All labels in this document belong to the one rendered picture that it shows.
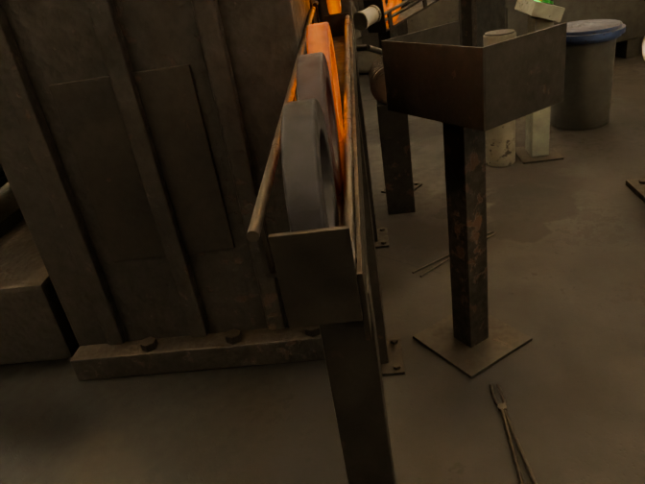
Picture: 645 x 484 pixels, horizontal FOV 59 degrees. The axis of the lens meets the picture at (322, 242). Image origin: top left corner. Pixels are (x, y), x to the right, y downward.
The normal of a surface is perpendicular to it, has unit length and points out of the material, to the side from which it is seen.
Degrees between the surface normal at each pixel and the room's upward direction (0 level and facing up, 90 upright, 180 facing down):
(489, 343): 0
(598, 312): 0
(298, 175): 59
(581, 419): 1
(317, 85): 45
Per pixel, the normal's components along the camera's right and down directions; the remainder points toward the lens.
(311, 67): -0.15, -0.59
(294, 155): -0.13, -0.25
